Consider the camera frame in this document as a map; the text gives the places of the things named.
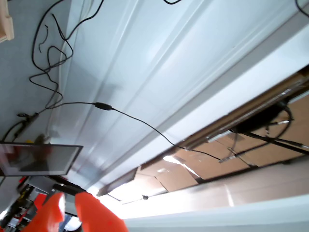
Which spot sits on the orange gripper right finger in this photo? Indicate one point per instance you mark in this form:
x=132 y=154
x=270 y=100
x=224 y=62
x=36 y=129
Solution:
x=96 y=215

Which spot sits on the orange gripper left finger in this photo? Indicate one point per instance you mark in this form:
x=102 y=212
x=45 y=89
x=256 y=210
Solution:
x=47 y=215

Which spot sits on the small yellow cube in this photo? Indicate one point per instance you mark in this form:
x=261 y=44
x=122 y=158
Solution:
x=29 y=141

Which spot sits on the wooden box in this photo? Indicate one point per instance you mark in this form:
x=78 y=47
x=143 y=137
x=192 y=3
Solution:
x=6 y=21

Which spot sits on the dark laptop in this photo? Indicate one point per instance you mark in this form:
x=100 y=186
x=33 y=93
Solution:
x=43 y=159

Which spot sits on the tape roll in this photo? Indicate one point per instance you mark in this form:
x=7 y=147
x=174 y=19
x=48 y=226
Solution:
x=42 y=139

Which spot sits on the grey usb hub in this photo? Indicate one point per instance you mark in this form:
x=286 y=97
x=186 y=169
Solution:
x=29 y=116

